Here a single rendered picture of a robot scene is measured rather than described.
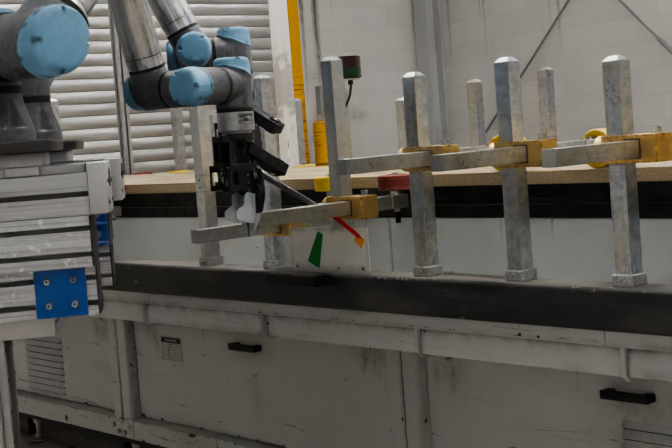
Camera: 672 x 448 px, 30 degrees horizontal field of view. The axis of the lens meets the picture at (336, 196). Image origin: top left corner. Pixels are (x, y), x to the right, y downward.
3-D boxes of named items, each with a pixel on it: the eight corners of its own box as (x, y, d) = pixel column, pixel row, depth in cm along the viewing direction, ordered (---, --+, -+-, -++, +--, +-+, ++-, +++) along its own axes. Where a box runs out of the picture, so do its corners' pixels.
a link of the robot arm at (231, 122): (238, 112, 260) (263, 110, 254) (240, 134, 261) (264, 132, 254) (209, 114, 255) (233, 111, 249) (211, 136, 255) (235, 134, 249)
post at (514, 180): (524, 306, 241) (507, 56, 238) (510, 305, 244) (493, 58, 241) (535, 304, 243) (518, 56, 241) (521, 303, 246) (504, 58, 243)
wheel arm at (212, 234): (200, 247, 277) (198, 228, 277) (191, 247, 280) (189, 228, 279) (344, 226, 306) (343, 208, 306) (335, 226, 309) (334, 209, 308)
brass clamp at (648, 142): (655, 162, 215) (653, 133, 214) (591, 165, 225) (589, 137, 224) (675, 160, 219) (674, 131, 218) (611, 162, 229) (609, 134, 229)
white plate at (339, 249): (369, 274, 271) (365, 228, 271) (292, 270, 290) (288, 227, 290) (371, 274, 271) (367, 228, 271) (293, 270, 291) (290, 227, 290)
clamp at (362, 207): (362, 219, 271) (360, 196, 271) (321, 219, 281) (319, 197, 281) (381, 216, 275) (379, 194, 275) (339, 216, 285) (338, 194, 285)
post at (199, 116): (209, 266, 315) (195, 87, 313) (198, 265, 319) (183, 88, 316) (224, 264, 318) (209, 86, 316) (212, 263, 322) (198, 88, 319)
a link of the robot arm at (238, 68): (201, 59, 253) (228, 59, 260) (205, 113, 253) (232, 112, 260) (231, 55, 248) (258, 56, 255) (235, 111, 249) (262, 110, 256)
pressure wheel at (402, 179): (398, 224, 280) (394, 173, 279) (373, 224, 286) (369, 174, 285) (423, 220, 285) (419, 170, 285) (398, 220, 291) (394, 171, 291)
